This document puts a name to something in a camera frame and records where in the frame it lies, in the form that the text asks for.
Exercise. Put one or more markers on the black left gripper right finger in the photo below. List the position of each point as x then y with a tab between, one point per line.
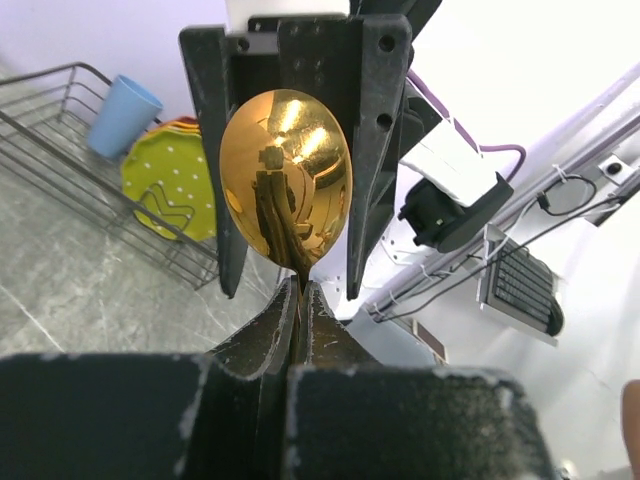
350	419

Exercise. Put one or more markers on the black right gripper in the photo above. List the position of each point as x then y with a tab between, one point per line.
348	63

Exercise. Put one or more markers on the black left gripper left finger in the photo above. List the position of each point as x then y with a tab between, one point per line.
213	415

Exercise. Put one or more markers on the gold metal spoon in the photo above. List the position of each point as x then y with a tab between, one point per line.
286	175

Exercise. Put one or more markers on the orange scalloped plate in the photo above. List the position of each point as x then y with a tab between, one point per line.
183	124

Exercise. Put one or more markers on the light blue plastic cup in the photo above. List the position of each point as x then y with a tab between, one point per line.
128	109

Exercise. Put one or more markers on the green scalloped plate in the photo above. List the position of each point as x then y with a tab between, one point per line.
167	174

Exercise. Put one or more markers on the black keyboard on stand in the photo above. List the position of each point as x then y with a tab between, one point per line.
518	289

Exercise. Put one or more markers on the aluminium frame rail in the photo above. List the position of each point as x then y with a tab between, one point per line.
557	189

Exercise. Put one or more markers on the black wire dish rack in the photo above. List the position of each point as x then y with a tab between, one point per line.
45	119

